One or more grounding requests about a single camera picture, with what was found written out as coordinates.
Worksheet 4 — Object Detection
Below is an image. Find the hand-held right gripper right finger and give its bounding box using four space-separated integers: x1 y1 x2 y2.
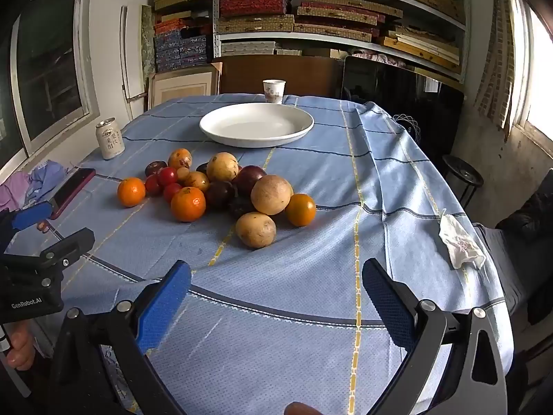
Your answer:
362 258 508 415

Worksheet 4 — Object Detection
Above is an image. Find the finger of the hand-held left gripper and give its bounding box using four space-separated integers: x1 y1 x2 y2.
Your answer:
41 227 96 269
11 202 55 232

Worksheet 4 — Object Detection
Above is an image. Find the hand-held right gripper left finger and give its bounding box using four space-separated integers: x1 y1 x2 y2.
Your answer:
43 260 193 415

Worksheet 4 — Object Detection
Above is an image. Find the orange mandarin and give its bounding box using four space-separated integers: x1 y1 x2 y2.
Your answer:
117 177 147 208
170 186 207 223
285 194 317 228

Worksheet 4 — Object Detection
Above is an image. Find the yellow passion fruit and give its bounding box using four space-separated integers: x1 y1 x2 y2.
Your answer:
251 175 293 216
206 152 240 182
235 212 277 249

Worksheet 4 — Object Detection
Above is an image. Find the small yellow fruit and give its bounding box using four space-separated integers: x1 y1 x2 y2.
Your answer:
181 170 210 193

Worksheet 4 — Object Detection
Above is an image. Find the orange-yellow spotted fruit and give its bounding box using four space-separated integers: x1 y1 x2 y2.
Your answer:
168 148 193 170

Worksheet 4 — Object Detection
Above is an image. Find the white plate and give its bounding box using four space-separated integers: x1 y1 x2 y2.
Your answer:
199 103 315 148

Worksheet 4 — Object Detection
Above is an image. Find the person's left hand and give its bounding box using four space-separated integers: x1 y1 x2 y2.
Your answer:
4 322 36 370

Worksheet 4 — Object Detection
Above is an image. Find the person's right hand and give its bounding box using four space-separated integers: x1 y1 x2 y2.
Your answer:
285 401 322 415

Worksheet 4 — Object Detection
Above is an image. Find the purple cloth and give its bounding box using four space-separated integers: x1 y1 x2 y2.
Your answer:
0 160 65 210

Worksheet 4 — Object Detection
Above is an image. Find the red smartphone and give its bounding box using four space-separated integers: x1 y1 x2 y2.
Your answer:
48 168 96 220

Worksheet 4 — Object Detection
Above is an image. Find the crumpled white tissue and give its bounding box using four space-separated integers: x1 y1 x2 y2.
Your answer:
438 210 487 269

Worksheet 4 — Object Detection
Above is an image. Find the white beverage can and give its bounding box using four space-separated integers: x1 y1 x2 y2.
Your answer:
95 118 126 160

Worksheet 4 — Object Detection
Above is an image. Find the grey upholstered seat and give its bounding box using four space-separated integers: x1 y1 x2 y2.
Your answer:
473 222 553 325

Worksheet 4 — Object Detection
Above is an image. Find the white framed window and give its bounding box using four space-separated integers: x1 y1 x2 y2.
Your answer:
0 0 93 174

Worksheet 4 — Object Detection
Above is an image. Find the black round stool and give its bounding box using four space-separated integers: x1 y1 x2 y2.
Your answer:
441 154 485 212

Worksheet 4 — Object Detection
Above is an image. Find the dark cloth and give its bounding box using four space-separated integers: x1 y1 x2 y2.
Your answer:
495 192 553 243

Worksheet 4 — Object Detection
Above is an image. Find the white leaning strip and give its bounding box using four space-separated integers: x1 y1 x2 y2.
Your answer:
120 6 145 122

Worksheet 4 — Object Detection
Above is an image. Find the green marbled board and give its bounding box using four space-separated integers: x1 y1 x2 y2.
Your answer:
140 4 156 91

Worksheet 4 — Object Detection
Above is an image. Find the black flat screen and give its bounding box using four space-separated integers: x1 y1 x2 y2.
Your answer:
341 55 465 165

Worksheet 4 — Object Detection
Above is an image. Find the stack of blue patterned boxes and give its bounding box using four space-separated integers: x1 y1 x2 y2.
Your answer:
153 19 214 74

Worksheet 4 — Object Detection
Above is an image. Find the white paper cup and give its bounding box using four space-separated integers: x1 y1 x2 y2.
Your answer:
263 79 287 105

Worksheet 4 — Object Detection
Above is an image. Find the brown wooden board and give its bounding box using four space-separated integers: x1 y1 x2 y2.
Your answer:
216 54 346 98

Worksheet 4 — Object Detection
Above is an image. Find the white metal shelf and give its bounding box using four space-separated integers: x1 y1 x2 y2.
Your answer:
212 0 471 85

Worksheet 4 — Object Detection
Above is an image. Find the bright side window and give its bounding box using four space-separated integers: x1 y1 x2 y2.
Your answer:
503 0 553 148

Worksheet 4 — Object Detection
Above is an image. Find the stack of patterned flat boxes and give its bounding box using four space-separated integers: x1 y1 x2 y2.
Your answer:
218 0 465 74

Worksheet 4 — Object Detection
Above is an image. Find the wooden picture frame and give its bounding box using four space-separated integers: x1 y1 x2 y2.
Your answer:
148 63 223 111

